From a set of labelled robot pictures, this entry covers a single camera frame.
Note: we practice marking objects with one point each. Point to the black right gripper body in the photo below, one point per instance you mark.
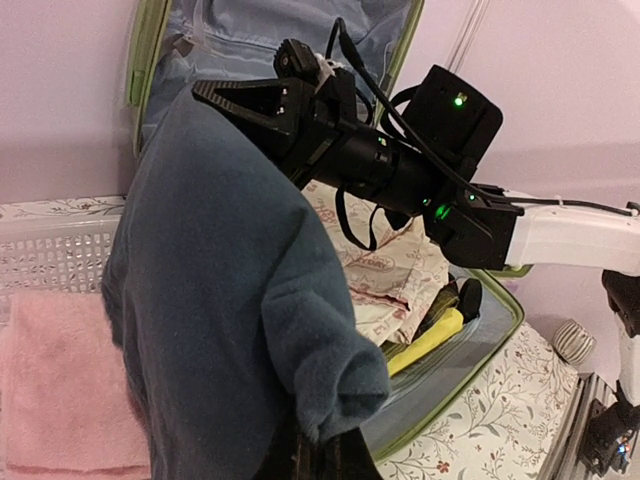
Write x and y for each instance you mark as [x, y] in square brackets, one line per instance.
[331, 145]

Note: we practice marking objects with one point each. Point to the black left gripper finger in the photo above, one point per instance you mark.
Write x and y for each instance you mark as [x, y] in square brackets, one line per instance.
[292, 456]

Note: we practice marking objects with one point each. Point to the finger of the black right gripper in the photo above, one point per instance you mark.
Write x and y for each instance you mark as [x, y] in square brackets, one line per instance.
[268, 112]

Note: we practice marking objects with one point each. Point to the green hard-shell suitcase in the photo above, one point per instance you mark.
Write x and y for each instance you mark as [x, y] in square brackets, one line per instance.
[453, 354]

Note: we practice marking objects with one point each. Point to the dark blue garment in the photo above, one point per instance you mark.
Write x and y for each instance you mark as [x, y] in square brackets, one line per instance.
[230, 305]

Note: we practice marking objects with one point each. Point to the cream patterned garment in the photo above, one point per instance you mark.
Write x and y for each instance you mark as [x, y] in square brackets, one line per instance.
[392, 287]

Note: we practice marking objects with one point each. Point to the yellow garment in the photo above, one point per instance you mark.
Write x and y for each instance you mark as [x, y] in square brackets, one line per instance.
[450, 323]

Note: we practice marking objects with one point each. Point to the pink towel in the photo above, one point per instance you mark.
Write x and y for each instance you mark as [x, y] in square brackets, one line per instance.
[65, 405]

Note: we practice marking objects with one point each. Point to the black mesh garment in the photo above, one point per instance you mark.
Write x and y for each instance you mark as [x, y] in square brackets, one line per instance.
[446, 298]

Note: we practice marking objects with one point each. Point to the black round object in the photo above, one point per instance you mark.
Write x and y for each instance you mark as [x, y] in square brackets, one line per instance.
[470, 298]

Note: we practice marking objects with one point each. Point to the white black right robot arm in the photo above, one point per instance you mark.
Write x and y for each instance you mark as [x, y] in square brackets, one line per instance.
[419, 162]

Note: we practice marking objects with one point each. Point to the floral patterned table cloth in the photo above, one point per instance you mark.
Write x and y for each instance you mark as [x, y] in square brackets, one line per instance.
[502, 427]

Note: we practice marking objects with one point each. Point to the white perforated plastic basket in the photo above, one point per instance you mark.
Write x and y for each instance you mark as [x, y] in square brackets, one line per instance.
[62, 254]

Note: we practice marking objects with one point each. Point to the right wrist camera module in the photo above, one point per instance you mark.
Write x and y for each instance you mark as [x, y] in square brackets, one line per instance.
[295, 59]

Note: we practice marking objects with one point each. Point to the right aluminium wall post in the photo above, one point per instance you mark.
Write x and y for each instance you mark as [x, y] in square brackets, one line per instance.
[467, 33]

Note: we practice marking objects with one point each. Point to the aluminium front rail frame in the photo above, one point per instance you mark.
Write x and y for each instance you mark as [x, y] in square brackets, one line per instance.
[598, 437]

